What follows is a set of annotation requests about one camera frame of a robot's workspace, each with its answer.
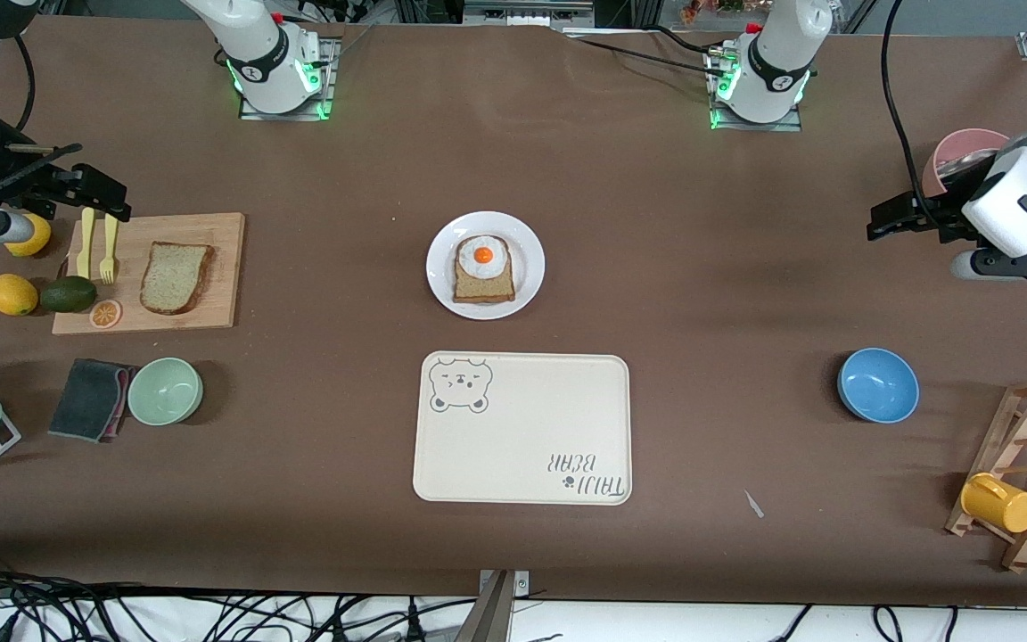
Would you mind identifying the yellow plastic fork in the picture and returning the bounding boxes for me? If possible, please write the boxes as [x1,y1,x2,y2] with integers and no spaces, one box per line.
[100,212,120,285]

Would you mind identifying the wooden cutting board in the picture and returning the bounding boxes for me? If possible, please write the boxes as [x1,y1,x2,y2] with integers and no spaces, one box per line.
[52,212,246,336]

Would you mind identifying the white round plate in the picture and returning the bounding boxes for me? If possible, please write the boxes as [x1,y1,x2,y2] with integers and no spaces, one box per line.
[425,210,546,321]

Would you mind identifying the pale green bowl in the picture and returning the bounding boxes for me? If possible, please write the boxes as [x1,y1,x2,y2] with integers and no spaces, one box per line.
[127,357,205,427]

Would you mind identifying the yellow mug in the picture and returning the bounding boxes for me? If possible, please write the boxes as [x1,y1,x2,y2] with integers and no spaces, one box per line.
[960,472,1027,535]

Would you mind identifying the blue bowl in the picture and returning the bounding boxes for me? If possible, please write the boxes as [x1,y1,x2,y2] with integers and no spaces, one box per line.
[837,347,921,424]

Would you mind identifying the black cable on table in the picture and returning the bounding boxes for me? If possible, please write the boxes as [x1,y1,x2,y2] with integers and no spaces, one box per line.
[558,27,737,77]

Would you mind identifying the metal camera pole bracket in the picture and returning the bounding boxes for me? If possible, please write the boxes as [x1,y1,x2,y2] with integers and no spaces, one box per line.
[463,569,532,642]

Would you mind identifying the brown bread slice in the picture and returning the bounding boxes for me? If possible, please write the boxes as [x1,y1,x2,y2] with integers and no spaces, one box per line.
[139,241,215,316]
[453,235,516,304]

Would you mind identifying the cream tray with bear print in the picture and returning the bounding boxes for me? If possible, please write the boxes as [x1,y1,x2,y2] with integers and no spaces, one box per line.
[412,351,633,506]

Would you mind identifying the folded grey cloth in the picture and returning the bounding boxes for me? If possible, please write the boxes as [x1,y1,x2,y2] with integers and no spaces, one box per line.
[47,358,140,444]

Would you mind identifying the grey metal box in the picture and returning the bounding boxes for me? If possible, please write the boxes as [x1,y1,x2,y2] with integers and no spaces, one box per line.
[463,0,595,28]

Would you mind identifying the pink bowl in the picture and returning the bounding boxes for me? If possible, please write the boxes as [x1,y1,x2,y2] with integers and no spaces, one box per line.
[922,128,1011,199]

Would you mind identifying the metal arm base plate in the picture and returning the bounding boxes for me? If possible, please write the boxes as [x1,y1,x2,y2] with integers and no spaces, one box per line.
[708,45,804,133]
[237,36,338,122]

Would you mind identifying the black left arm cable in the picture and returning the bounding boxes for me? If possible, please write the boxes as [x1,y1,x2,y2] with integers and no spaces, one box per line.
[879,0,947,233]

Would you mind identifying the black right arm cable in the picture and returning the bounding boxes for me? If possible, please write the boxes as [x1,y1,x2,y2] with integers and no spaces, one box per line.
[12,34,37,133]

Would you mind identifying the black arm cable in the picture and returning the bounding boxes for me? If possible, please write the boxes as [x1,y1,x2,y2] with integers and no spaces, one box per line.
[879,0,947,233]
[12,34,37,133]

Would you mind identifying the yellow lemon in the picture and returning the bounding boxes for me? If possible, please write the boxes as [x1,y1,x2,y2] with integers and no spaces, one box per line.
[0,274,39,317]
[4,212,53,258]

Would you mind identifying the dark green avocado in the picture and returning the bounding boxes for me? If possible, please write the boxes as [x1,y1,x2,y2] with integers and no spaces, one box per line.
[39,276,98,314]

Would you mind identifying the fried egg toy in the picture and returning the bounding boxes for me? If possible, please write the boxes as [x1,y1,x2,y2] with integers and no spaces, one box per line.
[458,234,509,279]

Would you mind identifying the tangled black floor cables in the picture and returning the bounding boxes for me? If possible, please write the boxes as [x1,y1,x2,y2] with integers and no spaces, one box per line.
[0,571,479,642]

